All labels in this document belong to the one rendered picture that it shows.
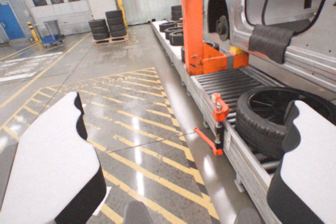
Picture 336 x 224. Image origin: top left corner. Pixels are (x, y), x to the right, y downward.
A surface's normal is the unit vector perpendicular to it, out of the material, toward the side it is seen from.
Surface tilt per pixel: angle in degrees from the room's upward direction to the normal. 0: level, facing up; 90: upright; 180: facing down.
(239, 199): 0
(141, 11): 90
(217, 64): 90
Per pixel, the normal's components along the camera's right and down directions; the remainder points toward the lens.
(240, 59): 0.15, 0.48
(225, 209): -0.11, -0.86
